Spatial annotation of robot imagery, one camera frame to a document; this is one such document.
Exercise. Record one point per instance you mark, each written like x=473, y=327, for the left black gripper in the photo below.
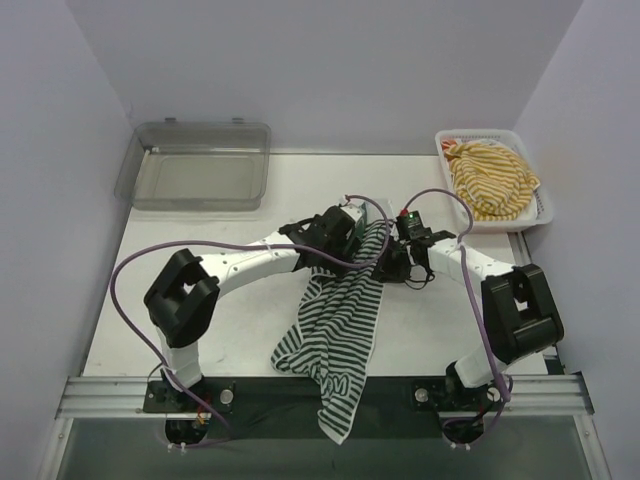
x=347, y=236

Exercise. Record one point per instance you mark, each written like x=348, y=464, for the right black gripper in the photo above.
x=392, y=262

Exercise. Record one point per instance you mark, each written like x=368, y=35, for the green white striped towel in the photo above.
x=331, y=342

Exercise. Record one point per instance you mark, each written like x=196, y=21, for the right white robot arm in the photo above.
x=514, y=307

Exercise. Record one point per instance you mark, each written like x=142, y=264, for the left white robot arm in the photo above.
x=182, y=299

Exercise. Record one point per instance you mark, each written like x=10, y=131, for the yellow white striped towel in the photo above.
x=495, y=182

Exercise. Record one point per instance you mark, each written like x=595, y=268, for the white plastic basket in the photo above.
x=540, y=211

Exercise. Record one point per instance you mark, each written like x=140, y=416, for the clear grey plastic container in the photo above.
x=196, y=166

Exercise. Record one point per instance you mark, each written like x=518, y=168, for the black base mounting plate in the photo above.
x=228, y=394

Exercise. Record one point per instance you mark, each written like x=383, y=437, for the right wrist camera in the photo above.
x=410, y=227

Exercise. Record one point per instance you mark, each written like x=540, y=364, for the aluminium frame rail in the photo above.
x=111, y=397

